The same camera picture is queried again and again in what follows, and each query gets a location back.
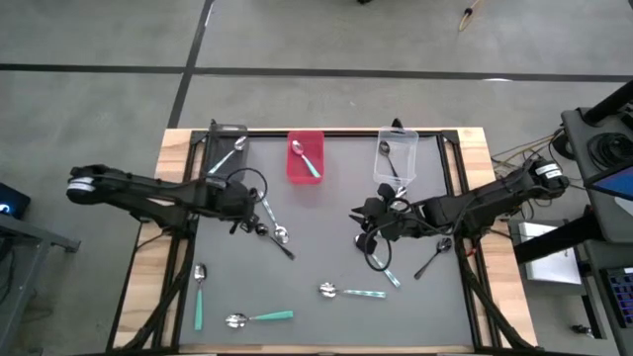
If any black computer with blue light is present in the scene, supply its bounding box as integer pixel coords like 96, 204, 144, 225
0, 181, 32, 222

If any red plastic bin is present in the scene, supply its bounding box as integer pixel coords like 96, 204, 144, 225
286, 130, 326, 186

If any black metal table frame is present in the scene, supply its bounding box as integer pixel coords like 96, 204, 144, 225
106, 127, 538, 356

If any clear plastic bin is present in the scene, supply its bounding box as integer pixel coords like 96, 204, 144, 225
372, 126, 419, 188

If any floor cable bundle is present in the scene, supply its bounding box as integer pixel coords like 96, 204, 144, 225
492, 131, 565, 172

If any black stand leg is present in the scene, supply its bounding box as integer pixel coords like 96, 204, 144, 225
512, 205, 602, 266

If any white box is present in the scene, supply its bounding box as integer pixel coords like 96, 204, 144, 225
518, 221, 584, 286

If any yellow cable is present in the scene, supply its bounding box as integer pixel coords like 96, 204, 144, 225
457, 0, 484, 34

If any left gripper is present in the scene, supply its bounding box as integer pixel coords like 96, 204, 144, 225
215, 178, 259, 236

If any black button panel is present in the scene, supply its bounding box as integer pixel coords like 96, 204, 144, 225
600, 266, 633, 330

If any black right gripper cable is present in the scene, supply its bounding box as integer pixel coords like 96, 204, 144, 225
363, 197, 421, 272

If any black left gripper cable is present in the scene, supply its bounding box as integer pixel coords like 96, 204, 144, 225
223, 166, 269, 204

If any black cable coil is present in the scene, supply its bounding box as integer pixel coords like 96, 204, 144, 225
588, 132, 633, 172

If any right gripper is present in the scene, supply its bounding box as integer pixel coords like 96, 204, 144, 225
348, 183, 429, 254

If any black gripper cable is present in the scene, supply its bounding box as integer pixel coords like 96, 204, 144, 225
223, 166, 269, 204
363, 197, 421, 272

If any grey side desk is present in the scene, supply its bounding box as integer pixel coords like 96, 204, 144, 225
0, 212, 81, 347

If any grey equipment cart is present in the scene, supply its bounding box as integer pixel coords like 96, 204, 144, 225
561, 107, 633, 243

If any black pole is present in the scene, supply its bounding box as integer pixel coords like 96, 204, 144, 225
581, 78, 633, 128

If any blue monitor screen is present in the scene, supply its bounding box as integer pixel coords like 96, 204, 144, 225
590, 165, 633, 202

